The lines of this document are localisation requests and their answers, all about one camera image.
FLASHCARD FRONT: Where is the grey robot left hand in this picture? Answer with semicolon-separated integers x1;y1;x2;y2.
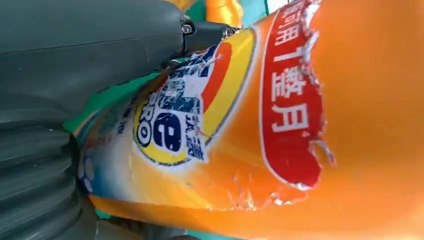
0;0;240;125

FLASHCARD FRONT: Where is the orange detergent bottle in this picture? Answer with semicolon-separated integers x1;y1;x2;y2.
204;0;245;29
74;0;424;240

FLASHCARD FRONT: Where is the yellow sheet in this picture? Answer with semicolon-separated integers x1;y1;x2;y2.
163;0;197;11

